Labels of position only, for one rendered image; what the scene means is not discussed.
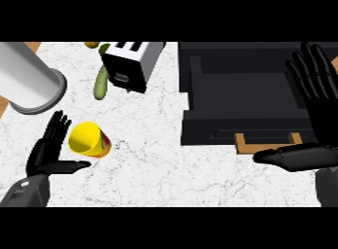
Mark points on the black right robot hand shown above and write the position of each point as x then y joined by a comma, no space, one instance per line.
327,123

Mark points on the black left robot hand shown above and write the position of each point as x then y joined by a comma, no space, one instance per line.
45,152

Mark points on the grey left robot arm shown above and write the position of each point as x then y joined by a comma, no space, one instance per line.
27,192

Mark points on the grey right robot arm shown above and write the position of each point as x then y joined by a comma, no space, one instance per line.
335,188

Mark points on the yellow cup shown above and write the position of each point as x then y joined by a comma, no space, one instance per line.
89,140

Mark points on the dark grey open drawer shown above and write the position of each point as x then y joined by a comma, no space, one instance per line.
243,94

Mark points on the green cucumber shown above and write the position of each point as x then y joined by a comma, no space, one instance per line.
101,81

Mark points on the black and white toaster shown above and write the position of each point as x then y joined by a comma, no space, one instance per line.
129,64

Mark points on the brown round food item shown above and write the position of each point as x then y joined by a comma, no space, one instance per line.
92,44

